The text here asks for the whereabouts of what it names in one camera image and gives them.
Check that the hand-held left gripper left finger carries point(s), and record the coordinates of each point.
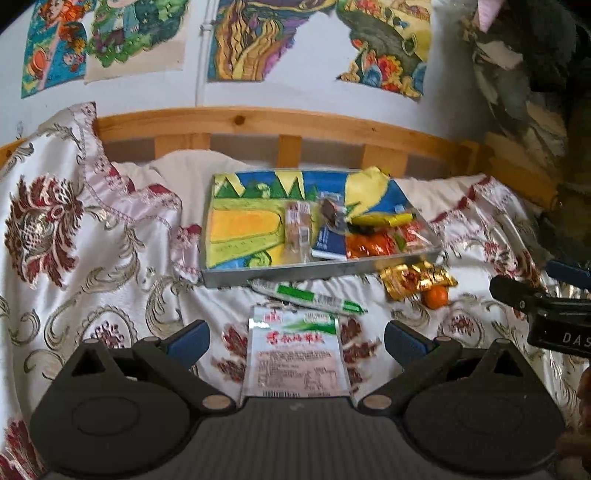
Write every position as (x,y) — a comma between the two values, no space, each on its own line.
(191,339)

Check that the green white sausage stick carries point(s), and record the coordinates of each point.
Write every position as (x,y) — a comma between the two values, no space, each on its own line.
(304,295)

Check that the metal tray with colourful drawing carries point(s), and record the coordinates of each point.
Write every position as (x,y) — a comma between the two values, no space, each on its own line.
(240,230)

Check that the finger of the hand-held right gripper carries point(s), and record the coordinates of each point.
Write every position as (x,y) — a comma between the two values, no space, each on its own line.
(517,295)
(572,274)

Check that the orange clear snack packet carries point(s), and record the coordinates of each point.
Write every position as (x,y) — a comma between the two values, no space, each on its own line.
(369,244)

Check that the wooden bed headboard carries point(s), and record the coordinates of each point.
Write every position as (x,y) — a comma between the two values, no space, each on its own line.
(240,121)

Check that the green hill landscape wall drawing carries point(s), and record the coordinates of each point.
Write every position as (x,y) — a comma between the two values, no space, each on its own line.
(392,60)

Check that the clear red print snack packet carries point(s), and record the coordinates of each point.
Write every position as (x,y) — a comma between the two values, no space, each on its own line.
(411,236)

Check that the blue cartoon child wall drawing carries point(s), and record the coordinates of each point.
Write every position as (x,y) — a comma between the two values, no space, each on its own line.
(51,46)

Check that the white wall pipe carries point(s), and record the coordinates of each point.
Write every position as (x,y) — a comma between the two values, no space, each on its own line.
(199,92)

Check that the green haired figure wall drawing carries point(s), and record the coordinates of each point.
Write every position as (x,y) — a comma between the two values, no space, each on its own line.
(134,41)

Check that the blue snack packet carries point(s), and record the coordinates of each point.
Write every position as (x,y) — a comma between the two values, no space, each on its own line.
(328,243)

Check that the gold snack packet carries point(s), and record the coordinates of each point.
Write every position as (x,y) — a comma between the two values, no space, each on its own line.
(401,281)
(438,274)

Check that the clear cake packet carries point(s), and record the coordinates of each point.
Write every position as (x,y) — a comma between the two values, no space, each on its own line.
(295,226)

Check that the yellow green snack packet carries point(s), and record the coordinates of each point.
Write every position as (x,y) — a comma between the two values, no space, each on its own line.
(383,218)

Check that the white pillow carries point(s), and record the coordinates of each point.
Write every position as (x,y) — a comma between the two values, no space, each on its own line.
(184,166)

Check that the purple yellow swirl wall drawing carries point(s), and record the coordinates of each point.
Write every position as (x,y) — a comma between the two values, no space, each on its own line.
(258,41)

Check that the orange tangerine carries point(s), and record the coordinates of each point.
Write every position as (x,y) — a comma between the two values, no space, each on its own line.
(435,297)

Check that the floral satin blanket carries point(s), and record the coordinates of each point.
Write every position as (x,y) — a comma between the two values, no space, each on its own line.
(69,277)

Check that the dark brown wrapped snack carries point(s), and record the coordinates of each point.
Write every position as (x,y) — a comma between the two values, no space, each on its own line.
(333,212)

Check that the white green label snack packet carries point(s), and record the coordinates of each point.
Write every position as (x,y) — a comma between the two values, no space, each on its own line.
(295,355)

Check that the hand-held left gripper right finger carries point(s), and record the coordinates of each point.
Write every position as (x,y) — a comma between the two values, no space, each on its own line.
(406,341)

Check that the pile of dark clothes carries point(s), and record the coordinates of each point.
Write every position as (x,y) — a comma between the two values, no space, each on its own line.
(531,69)

